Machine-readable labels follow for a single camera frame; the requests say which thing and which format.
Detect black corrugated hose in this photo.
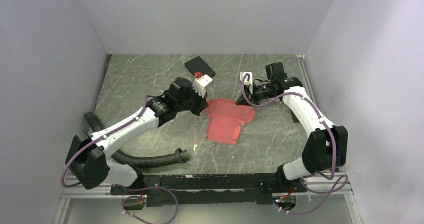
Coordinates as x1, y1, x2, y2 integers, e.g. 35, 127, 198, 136
83, 111, 190, 169

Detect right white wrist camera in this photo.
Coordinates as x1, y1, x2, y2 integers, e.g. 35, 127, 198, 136
239, 71, 254, 94

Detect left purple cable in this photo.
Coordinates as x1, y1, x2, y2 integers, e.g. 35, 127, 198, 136
60, 77, 180, 224

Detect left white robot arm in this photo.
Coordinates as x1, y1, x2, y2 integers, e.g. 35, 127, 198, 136
60, 74, 213, 194

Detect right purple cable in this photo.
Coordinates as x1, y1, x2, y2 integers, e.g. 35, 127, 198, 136
240, 73, 349, 216

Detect purple cable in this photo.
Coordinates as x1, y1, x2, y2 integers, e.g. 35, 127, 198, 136
240, 73, 349, 216
60, 77, 180, 224

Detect aluminium frame rail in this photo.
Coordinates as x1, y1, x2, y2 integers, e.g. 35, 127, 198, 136
53, 173, 363, 224

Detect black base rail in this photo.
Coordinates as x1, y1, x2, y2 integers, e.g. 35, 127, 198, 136
110, 173, 306, 207

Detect black ridged tray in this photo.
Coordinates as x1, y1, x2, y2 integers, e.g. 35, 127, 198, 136
290, 111, 300, 123

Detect red paper box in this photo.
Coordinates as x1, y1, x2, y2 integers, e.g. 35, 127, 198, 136
204, 98, 255, 145

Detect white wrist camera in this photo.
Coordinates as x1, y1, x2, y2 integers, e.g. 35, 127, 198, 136
192, 72, 213, 97
239, 71, 254, 94

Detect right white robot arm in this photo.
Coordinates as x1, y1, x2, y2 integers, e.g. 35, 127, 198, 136
236, 62, 348, 192

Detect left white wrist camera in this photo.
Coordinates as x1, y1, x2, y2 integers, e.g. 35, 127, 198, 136
192, 72, 213, 97

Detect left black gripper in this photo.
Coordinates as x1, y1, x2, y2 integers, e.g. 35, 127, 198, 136
176, 85, 209, 116

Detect black flat box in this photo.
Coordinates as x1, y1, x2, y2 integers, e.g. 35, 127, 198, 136
184, 56, 216, 78

